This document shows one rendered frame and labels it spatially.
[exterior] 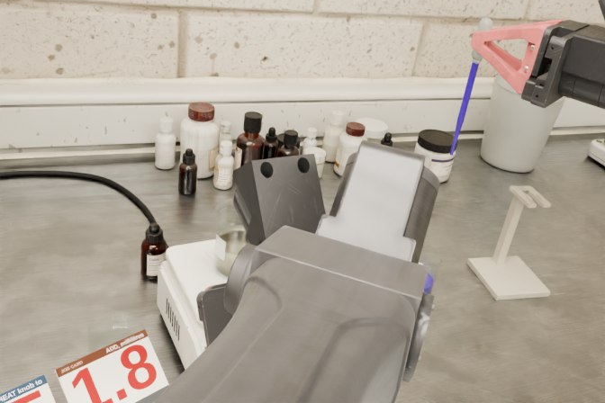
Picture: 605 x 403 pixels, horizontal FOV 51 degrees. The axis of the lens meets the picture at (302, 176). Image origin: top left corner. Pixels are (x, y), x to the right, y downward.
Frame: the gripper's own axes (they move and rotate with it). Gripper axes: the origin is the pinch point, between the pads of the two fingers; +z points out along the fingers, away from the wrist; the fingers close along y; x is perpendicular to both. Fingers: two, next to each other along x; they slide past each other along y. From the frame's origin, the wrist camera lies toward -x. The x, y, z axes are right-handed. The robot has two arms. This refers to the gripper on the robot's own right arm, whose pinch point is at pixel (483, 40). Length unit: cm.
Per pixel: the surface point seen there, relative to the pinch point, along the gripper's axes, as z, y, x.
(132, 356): 12.8, 33.6, 29.7
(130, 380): 11.5, 34.9, 30.9
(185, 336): 9.6, 29.9, 27.4
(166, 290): 15.8, 27.1, 26.9
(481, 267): -4.0, -10.8, 31.8
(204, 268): 12.9, 24.6, 23.8
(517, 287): -9.3, -10.4, 31.8
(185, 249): 16.6, 23.9, 23.8
